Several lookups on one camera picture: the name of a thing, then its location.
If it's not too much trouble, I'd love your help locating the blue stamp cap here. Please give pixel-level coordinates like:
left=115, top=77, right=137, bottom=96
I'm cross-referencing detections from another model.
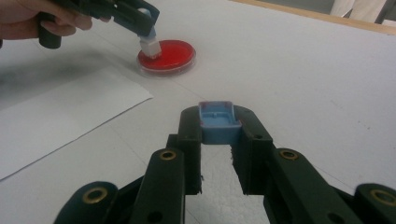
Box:
left=198, top=100, right=243, bottom=146

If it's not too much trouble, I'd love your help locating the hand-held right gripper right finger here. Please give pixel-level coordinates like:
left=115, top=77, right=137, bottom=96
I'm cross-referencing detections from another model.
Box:
left=231, top=105, right=365, bottom=224

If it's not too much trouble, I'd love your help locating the red ink dish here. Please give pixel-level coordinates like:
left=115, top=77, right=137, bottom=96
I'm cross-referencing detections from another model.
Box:
left=136, top=39, right=197, bottom=78

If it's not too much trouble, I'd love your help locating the white desk frame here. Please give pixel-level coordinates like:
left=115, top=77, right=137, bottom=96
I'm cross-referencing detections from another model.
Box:
left=329, top=0, right=396, bottom=26

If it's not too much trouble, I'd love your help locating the white paper sheet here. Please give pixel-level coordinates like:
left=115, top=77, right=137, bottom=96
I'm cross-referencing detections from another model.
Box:
left=0, top=66, right=154, bottom=181

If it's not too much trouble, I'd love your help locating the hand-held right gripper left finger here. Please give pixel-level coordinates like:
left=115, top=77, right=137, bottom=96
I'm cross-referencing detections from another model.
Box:
left=129, top=105, right=204, bottom=224

